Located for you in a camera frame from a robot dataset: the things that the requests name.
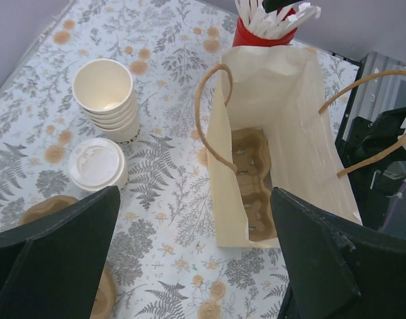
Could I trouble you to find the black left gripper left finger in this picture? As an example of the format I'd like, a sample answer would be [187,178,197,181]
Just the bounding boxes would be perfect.
[0,186,120,318]

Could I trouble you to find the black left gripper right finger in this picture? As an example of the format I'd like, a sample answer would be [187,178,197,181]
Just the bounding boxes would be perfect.
[270,187,406,318]

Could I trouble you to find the brown pulp cup carrier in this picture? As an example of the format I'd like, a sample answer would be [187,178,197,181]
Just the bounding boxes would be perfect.
[17,195,117,319]

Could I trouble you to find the white paper coffee cup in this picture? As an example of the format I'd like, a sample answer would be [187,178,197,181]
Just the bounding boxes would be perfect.
[115,156,129,189]

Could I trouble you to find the white plastic cup lid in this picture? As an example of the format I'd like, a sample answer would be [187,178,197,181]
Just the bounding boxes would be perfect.
[68,138,125,192]

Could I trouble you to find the single brown pulp carrier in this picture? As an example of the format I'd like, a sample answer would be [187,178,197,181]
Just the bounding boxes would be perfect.
[232,128,277,242]

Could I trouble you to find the brown paper bag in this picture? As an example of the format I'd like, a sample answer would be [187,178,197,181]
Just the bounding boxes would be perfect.
[199,46,406,248]

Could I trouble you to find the stack of white paper cups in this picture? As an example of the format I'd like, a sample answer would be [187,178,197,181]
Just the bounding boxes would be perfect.
[72,58,140,145]

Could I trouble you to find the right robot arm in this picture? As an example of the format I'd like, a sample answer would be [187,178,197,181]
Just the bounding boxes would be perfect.
[336,75,406,239]

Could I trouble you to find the red cup holder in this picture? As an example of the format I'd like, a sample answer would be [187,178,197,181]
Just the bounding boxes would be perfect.
[232,17,297,47]

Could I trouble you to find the white paper straws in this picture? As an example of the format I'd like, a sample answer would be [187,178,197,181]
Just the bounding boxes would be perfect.
[235,1,322,39]

